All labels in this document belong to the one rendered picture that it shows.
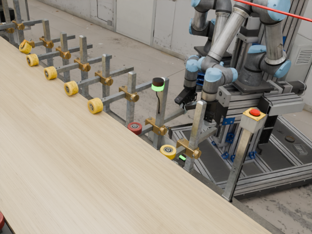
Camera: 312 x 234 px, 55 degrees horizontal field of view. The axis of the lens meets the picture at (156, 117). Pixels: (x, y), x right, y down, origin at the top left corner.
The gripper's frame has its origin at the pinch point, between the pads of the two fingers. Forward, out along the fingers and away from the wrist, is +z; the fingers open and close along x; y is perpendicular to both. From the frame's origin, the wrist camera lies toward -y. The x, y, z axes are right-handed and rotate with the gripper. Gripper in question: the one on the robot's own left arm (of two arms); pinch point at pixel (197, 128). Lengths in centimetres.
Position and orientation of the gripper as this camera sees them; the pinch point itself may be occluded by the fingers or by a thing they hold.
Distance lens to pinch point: 163.4
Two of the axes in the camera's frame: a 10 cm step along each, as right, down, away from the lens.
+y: 9.0, 3.1, -3.1
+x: 4.2, -4.7, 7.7
